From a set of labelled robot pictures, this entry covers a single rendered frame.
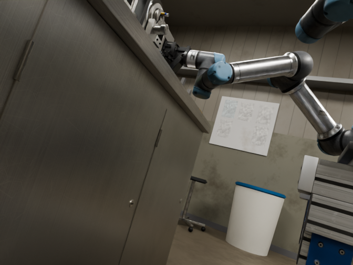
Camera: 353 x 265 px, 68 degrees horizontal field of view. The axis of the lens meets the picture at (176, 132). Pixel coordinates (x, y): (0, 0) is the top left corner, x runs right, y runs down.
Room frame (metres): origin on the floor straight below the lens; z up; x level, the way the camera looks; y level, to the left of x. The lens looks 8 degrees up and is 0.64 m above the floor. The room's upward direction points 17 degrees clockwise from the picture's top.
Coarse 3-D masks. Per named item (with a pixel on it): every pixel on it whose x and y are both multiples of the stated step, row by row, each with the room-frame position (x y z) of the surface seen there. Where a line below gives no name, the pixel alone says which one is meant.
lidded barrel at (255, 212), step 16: (240, 192) 3.27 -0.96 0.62; (256, 192) 3.12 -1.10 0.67; (272, 192) 3.08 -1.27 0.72; (240, 208) 3.23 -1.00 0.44; (256, 208) 3.12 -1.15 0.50; (272, 208) 3.11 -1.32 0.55; (240, 224) 3.20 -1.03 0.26; (256, 224) 3.12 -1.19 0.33; (272, 224) 3.15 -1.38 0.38; (240, 240) 3.18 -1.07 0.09; (256, 240) 3.13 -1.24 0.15
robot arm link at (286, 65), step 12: (252, 60) 0.91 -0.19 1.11; (264, 60) 0.92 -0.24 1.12; (276, 60) 0.92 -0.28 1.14; (288, 60) 0.93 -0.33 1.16; (300, 60) 0.93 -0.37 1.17; (312, 60) 0.97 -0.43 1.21; (204, 72) 0.94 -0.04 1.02; (216, 72) 0.85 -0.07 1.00; (228, 72) 0.86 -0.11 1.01; (240, 72) 0.89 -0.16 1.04; (252, 72) 0.90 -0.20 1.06; (264, 72) 0.92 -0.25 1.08; (276, 72) 0.93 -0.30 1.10; (288, 72) 0.95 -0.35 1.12; (300, 72) 0.96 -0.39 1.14; (204, 84) 0.95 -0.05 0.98; (216, 84) 0.89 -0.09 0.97
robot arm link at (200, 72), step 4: (200, 68) 1.02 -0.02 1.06; (204, 68) 1.00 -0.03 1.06; (208, 68) 1.00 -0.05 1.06; (200, 72) 1.01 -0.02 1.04; (196, 76) 1.04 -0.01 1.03; (200, 76) 0.98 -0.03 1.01; (196, 80) 1.01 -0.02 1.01; (200, 80) 0.97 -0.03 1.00; (196, 84) 1.01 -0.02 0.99; (200, 84) 0.98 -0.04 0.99; (196, 88) 1.01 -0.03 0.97; (200, 88) 1.00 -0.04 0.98; (204, 88) 0.98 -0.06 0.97; (208, 88) 0.97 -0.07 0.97; (192, 92) 1.03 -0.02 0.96; (196, 92) 1.01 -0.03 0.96; (200, 92) 1.00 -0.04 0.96; (204, 92) 1.00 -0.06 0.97; (208, 92) 1.00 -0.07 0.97; (196, 96) 1.05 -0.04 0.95; (200, 96) 1.03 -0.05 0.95; (204, 96) 1.01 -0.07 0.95; (208, 96) 1.01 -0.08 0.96
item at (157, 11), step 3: (156, 9) 1.04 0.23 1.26; (159, 9) 1.04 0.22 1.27; (162, 9) 1.06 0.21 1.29; (156, 12) 1.03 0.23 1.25; (159, 12) 1.04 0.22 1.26; (162, 12) 1.06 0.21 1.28; (153, 15) 1.04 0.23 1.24; (156, 15) 1.03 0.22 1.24; (159, 15) 1.05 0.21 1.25; (153, 18) 1.04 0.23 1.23; (156, 18) 1.04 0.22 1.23; (162, 18) 1.08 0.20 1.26; (156, 21) 1.05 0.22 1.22; (159, 21) 1.06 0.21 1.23; (162, 21) 1.09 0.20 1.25; (159, 24) 1.07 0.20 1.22
